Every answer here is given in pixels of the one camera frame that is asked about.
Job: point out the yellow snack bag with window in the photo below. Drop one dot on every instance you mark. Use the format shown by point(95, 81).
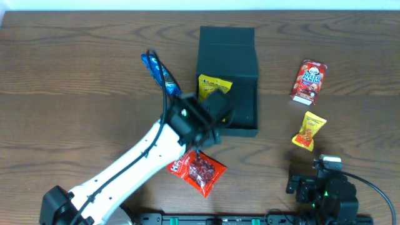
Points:
point(212, 87)

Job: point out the red Hacks candy bag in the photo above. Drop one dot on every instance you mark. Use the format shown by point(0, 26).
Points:
point(198, 170)

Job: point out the yellow peanut butter wafer pack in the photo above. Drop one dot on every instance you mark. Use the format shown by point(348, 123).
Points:
point(311, 124)

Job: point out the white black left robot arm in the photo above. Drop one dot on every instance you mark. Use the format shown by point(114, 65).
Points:
point(185, 123)

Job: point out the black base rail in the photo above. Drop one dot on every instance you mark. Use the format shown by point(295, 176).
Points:
point(269, 219)

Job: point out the red Hello Panda box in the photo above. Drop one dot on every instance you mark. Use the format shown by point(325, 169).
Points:
point(308, 82)

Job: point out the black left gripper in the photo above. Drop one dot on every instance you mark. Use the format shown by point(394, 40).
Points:
point(202, 137)

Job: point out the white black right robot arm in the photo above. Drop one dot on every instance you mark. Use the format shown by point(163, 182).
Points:
point(331, 195)

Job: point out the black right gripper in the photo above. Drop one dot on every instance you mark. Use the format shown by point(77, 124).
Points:
point(292, 180)

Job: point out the dark green box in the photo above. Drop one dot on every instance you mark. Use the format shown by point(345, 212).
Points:
point(229, 53)

